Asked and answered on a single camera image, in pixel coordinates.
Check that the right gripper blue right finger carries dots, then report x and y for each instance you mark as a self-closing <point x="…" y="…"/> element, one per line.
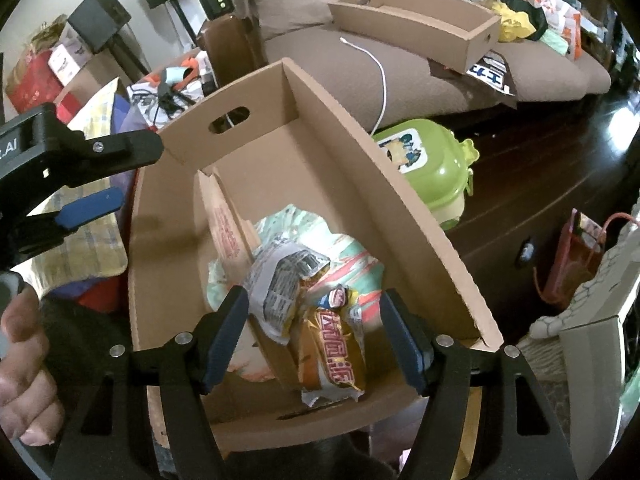
<point x="411" y="345"/>

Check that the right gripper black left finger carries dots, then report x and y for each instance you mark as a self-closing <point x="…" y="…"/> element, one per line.
<point x="221" y="331"/>

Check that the silver snack packet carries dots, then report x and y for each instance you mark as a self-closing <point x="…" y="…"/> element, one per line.
<point x="281" y="273"/>

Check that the orange yellow chip bag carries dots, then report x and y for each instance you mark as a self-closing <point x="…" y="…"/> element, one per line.
<point x="331" y="362"/>

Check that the brown wooden folding fan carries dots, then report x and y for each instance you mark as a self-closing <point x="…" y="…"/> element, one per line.
<point x="256" y="357"/>

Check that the painted paper hand fan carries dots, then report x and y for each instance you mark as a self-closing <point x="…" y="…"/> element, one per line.
<point x="351" y="264"/>

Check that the person's left hand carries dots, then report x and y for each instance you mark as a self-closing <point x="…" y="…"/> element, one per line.
<point x="30" y="409"/>

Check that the red chocolate gift box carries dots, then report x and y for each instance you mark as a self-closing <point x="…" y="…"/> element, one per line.
<point x="67" y="106"/>

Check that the red tea gift bag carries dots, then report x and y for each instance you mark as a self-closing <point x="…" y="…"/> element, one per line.
<point x="32" y="82"/>

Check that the pink tissue box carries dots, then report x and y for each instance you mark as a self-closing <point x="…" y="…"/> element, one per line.
<point x="69" y="55"/>

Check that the brown carton under bags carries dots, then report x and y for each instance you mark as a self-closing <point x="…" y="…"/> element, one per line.
<point x="99" y="71"/>

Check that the brown paper bag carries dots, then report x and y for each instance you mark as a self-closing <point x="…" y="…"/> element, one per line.
<point x="46" y="36"/>

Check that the yellow plaid tablecloth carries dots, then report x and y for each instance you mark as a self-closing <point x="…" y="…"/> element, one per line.
<point x="93" y="250"/>

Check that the left black speaker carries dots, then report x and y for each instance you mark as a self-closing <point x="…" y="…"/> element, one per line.
<point x="97" y="22"/>

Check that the green cartoon lunchbox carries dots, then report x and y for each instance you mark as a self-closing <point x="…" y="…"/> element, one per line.
<point x="437" y="165"/>

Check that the large cardboard box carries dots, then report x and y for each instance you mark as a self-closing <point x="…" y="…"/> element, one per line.
<point x="270" y="184"/>

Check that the brown sofa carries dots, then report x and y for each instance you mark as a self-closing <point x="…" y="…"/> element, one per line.
<point x="387" y="61"/>

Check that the cardboard tray on sofa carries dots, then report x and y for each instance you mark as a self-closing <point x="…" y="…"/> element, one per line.
<point x="454" y="33"/>

